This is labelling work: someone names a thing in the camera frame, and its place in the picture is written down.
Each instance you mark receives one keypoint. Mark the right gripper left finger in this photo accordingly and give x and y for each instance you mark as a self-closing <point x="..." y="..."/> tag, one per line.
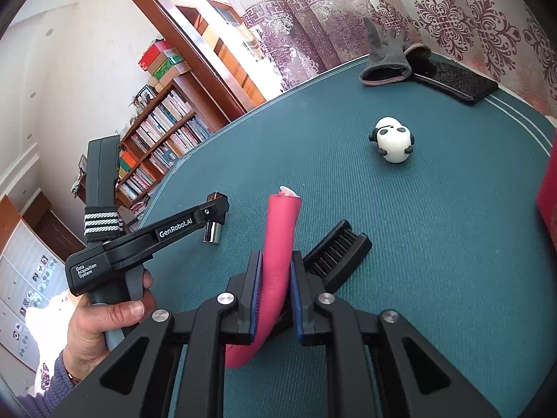
<point x="173" y="360"/>

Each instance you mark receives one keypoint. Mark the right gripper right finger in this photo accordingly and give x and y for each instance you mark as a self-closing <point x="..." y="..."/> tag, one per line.
<point x="378" y="365"/>

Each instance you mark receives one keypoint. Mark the small silver black cylinder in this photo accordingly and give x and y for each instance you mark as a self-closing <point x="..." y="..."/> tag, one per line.
<point x="213" y="230"/>

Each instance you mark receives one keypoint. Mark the black folding comb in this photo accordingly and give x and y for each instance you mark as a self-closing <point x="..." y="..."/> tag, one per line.
<point x="337" y="256"/>

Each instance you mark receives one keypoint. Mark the pink foam curler stick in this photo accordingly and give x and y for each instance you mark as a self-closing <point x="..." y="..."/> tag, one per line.
<point x="282" y="213"/>

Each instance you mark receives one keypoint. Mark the panda figurine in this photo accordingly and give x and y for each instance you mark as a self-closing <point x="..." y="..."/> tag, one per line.
<point x="394" y="141"/>

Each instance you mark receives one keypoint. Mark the purple sleeve left forearm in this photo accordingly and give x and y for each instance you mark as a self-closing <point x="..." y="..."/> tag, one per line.
<point x="63" y="382"/>

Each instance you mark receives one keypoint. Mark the person's left hand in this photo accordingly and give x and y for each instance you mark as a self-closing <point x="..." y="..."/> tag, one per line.
<point x="86" y="347"/>

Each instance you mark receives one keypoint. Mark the wooden bookshelf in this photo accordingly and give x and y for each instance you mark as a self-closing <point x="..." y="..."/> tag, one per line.
<point x="180" y="118"/>

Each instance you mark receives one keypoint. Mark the stacked colourful boxes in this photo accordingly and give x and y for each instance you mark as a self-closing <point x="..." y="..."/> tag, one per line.
<point x="163" y="62"/>

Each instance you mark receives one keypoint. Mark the red pink storage box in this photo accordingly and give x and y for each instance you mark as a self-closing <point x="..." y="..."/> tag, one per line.
<point x="546" y="200"/>

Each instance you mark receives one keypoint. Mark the black notebook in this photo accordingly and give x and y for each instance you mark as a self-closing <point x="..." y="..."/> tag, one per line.
<point x="454" y="80"/>

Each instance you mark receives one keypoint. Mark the dark grey glove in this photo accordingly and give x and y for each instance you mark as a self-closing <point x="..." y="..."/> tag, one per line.
<point x="391" y="55"/>

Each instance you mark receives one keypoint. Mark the patterned purple curtain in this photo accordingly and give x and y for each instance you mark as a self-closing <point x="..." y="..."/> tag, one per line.
<point x="501" y="38"/>

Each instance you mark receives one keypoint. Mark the wooden door frame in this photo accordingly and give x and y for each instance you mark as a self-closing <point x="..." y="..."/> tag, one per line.
<point x="190" y="28"/>

